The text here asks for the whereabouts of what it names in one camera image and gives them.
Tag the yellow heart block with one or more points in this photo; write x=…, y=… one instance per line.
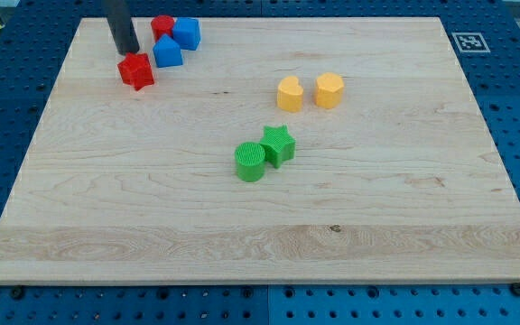
x=289, y=94

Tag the green cylinder block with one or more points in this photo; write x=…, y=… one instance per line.
x=250, y=161

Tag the green star block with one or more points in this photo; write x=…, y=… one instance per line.
x=279, y=145

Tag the wooden board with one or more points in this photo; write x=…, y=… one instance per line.
x=399, y=183

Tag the yellow hexagon block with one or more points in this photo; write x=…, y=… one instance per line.
x=329, y=88

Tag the blue cube block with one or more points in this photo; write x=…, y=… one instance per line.
x=186, y=32

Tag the red star block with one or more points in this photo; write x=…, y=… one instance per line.
x=136, y=71

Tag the red cylinder block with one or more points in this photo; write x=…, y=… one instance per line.
x=162, y=25

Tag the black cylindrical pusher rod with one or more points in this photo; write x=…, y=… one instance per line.
x=121, y=26

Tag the white fiducial marker tag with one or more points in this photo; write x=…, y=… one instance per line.
x=470, y=42

